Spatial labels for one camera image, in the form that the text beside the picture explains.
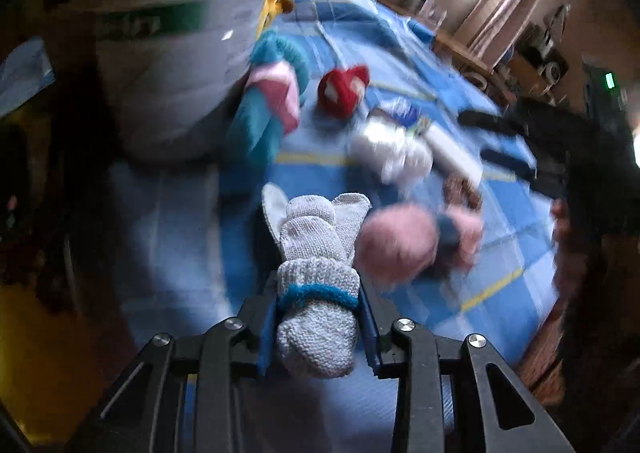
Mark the blue plaid blanket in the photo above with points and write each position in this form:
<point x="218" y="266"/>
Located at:
<point x="450" y="258"/>

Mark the yellow giraffe plush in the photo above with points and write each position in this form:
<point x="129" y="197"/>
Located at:
<point x="275" y="3"/>

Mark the wooden desk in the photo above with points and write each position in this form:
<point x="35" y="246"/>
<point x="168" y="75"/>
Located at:
<point x="450" y="45"/>

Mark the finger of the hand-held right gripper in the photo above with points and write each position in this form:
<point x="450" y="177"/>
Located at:
<point x="510" y="160"/>
<point x="490" y="120"/>

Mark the clear plastic bag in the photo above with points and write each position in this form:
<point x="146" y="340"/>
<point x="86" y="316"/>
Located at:
<point x="390" y="148"/>

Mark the grey knitted sock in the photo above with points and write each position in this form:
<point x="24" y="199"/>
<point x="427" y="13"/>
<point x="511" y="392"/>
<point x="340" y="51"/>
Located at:
<point x="315" y="283"/>

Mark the white protein canister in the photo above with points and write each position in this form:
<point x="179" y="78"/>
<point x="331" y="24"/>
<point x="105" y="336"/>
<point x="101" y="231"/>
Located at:
<point x="175" y="48"/>

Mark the person's right hand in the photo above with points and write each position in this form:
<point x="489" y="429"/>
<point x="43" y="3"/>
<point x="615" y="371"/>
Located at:
<point x="567" y="243"/>

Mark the white foam block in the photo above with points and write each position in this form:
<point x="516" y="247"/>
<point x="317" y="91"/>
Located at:
<point x="457" y="153"/>

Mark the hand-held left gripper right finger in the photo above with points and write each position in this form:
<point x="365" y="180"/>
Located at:
<point x="373" y="338"/>

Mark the brown scrunchie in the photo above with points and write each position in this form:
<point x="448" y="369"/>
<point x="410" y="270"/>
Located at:
<point x="462" y="190"/>

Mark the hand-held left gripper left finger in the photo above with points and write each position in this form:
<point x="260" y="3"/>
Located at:
<point x="265" y="335"/>

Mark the red sock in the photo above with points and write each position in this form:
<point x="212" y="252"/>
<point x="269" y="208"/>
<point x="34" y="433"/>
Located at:
<point x="342" y="88"/>

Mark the teal and pink fuzzy sock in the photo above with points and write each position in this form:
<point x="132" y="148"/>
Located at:
<point x="270" y="93"/>

